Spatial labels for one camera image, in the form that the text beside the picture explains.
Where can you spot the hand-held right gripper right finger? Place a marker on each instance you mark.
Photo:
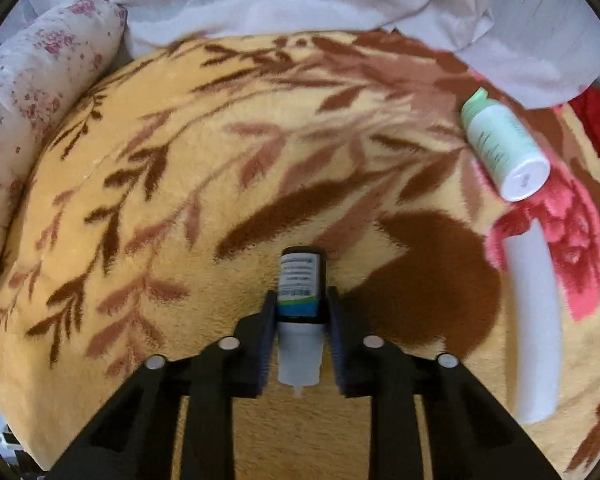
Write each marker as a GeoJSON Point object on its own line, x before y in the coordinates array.
{"type": "Point", "coordinates": [336, 345]}

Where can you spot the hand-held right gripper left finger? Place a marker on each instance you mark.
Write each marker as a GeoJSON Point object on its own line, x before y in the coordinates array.
{"type": "Point", "coordinates": [269, 345]}

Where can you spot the small dark dropper bottle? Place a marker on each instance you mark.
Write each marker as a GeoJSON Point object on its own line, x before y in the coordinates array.
{"type": "Point", "coordinates": [301, 285]}

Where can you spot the yellow leaf-print blanket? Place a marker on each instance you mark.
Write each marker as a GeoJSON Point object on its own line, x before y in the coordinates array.
{"type": "Point", "coordinates": [180, 185]}

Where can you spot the long white tube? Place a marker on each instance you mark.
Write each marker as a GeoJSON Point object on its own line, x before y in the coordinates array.
{"type": "Point", "coordinates": [537, 320]}

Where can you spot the white bottle with green cap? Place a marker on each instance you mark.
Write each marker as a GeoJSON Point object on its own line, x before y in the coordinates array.
{"type": "Point", "coordinates": [505, 145]}

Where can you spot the white sheer curtain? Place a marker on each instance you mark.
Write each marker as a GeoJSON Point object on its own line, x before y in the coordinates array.
{"type": "Point", "coordinates": [360, 0]}

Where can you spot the floral rolled quilt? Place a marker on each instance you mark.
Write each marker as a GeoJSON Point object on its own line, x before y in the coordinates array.
{"type": "Point", "coordinates": [35, 90]}

